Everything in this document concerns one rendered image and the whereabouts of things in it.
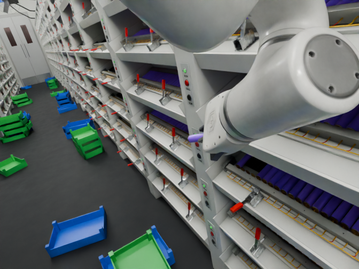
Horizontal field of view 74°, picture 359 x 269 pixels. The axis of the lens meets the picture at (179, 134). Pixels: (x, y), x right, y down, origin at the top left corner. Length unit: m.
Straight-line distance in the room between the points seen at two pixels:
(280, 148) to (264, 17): 0.29
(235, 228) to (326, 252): 0.36
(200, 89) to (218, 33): 0.48
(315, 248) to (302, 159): 0.20
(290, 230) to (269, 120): 0.40
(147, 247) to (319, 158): 0.92
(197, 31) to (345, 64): 0.14
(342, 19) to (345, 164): 0.23
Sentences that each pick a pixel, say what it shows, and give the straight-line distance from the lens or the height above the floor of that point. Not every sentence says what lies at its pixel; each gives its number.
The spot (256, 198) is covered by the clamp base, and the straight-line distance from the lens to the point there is 0.67.
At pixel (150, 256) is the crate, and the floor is 0.08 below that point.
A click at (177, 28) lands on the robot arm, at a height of 1.00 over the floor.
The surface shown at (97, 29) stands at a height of 1.07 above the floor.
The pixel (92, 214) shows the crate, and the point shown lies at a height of 0.04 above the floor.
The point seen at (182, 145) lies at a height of 0.55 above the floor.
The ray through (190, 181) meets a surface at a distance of 1.08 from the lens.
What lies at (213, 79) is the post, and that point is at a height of 0.85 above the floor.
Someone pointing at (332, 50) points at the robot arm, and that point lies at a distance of 0.26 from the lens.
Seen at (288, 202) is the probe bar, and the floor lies 0.58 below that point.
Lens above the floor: 1.01
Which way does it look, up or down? 25 degrees down
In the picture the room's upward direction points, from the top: 11 degrees counter-clockwise
